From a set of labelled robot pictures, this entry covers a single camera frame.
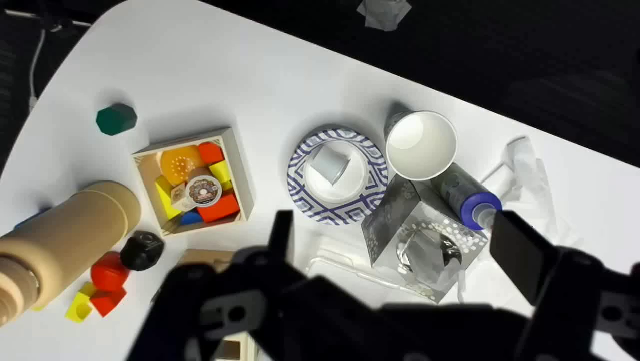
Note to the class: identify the orange round toy piece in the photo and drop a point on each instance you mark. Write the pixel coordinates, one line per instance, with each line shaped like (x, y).
(180, 165)

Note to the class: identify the gray angular floor object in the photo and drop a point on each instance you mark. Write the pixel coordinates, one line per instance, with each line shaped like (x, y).
(385, 13)

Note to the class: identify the small yellow wooden block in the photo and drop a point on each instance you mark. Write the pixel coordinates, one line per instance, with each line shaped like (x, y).
(222, 175)

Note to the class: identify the small blue wooden block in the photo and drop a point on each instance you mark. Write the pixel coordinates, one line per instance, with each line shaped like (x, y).
(190, 217)

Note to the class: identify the white paper towels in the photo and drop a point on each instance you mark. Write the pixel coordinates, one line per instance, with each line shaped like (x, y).
(531, 181)

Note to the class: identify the beige bottle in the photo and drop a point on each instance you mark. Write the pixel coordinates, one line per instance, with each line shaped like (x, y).
(77, 230)

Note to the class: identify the folded white napkin piece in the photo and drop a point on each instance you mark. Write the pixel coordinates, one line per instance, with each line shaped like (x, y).
(333, 165)

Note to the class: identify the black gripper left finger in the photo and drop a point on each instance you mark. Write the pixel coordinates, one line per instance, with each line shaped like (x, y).
(280, 235)

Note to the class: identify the black wooden block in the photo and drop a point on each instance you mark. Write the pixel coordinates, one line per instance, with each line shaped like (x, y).
(142, 251)

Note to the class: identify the red-orange wooden block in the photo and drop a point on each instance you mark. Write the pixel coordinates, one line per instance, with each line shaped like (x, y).
(218, 209)

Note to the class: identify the gray tissue box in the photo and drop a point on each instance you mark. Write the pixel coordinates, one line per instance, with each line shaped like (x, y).
(427, 257)

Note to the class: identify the long yellow wooden block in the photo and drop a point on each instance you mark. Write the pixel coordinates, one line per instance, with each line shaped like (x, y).
(165, 197)

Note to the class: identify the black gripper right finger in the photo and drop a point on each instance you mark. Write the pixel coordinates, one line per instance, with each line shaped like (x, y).
(524, 253)

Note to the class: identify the blue patterned paper plate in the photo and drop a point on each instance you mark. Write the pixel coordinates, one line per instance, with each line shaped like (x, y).
(303, 193)

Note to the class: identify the dark spray bottle blue label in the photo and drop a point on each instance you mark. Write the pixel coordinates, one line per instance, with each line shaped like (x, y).
(460, 193)

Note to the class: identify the beige bottle lid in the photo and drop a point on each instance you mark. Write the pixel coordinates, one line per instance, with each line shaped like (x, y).
(14, 292)

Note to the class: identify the small red wooden block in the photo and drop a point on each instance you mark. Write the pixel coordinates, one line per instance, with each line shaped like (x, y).
(210, 153)

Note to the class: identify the green octagonal wooden block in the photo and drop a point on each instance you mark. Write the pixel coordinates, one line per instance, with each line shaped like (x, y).
(116, 119)

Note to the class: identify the shallow wooden tray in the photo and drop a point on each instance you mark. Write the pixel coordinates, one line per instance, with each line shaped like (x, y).
(238, 166)

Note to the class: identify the donut print wooden cylinder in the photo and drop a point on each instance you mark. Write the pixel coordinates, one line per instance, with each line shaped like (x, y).
(202, 190)

